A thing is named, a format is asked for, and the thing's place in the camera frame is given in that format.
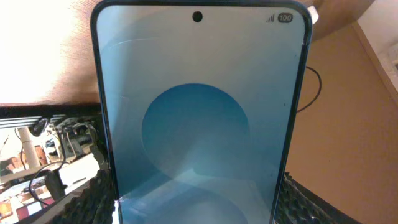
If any white power strip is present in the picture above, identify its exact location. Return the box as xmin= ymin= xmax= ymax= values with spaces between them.
xmin=307 ymin=5 xmax=319 ymax=24

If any blue Samsung Galaxy smartphone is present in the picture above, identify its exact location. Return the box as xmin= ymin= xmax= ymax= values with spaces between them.
xmin=90 ymin=1 xmax=313 ymax=223

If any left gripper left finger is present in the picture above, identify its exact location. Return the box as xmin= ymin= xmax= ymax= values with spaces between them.
xmin=51 ymin=170 xmax=116 ymax=224

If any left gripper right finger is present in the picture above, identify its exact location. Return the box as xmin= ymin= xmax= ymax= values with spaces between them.
xmin=275 ymin=172 xmax=343 ymax=224

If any black USB charging cable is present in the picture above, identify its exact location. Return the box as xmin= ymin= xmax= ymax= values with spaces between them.
xmin=297 ymin=65 xmax=322 ymax=113

